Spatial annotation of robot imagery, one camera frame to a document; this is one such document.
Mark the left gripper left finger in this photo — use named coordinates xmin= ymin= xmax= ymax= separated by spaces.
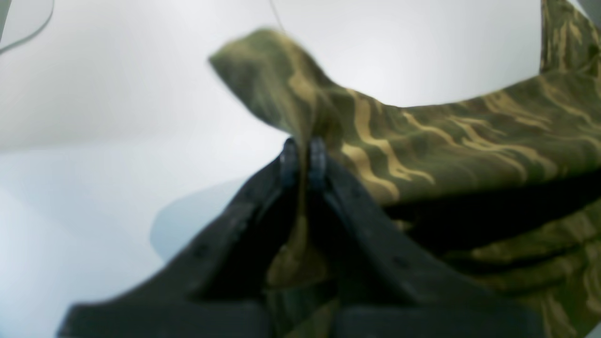
xmin=57 ymin=139 xmax=299 ymax=338

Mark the camouflage T-shirt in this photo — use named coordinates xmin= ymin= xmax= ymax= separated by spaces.
xmin=209 ymin=0 xmax=601 ymax=338

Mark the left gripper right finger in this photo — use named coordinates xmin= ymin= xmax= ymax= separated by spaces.
xmin=308 ymin=138 xmax=545 ymax=338

